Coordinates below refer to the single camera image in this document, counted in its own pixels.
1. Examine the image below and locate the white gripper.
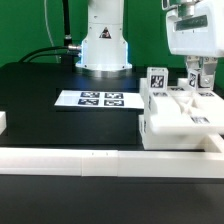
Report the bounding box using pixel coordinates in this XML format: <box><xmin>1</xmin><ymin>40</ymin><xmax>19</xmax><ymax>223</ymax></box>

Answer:
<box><xmin>164</xmin><ymin>0</ymin><xmax>224</xmax><ymax>90</ymax></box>

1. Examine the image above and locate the white tagged cube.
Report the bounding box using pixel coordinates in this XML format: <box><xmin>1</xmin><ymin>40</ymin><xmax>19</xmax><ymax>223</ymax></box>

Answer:
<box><xmin>147</xmin><ymin>67</ymin><xmax>168</xmax><ymax>90</ymax></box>
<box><xmin>188</xmin><ymin>69</ymin><xmax>200</xmax><ymax>89</ymax></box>

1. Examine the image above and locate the white chair back part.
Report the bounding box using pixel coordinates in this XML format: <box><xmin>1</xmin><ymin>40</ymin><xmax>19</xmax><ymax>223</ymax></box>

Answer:
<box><xmin>140</xmin><ymin>78</ymin><xmax>224</xmax><ymax>135</ymax></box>

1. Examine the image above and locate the white chair seat part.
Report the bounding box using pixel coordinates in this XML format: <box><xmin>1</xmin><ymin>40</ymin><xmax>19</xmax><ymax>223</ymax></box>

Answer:
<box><xmin>139</xmin><ymin>115</ymin><xmax>205</xmax><ymax>150</ymax></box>

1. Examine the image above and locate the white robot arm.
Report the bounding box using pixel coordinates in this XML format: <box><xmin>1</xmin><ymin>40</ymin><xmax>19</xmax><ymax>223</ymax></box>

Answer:
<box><xmin>77</xmin><ymin>0</ymin><xmax>224</xmax><ymax>89</ymax></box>

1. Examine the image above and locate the white block at left edge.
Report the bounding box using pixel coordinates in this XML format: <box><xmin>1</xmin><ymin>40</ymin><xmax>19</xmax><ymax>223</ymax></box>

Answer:
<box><xmin>0</xmin><ymin>111</ymin><xmax>7</xmax><ymax>135</ymax></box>

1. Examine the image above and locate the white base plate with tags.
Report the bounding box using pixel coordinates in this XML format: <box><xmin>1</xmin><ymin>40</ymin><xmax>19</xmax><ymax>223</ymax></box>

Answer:
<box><xmin>55</xmin><ymin>90</ymin><xmax>144</xmax><ymax>109</ymax></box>

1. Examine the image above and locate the white U-shaped fence frame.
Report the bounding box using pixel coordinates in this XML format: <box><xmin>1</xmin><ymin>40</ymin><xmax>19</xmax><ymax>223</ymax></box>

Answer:
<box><xmin>0</xmin><ymin>135</ymin><xmax>224</xmax><ymax>178</ymax></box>

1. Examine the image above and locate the black cable bundle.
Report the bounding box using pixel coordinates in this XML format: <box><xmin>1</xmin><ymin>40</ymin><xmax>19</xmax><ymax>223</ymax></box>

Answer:
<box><xmin>19</xmin><ymin>0</ymin><xmax>83</xmax><ymax>64</ymax></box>

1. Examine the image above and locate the thin white cable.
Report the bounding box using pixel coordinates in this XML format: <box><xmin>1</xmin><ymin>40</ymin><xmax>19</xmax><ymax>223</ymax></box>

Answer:
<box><xmin>43</xmin><ymin>0</ymin><xmax>62</xmax><ymax>64</ymax></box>

